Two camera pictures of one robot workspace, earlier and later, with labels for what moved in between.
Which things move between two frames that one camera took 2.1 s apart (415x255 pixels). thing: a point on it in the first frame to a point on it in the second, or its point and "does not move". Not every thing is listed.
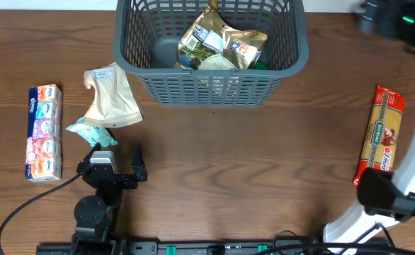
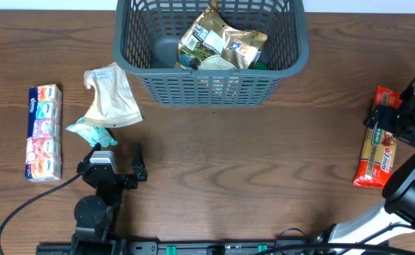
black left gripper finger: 137,163 does not move
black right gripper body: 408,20 to 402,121
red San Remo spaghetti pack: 379,145 does not move
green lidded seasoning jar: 260,66 does not move
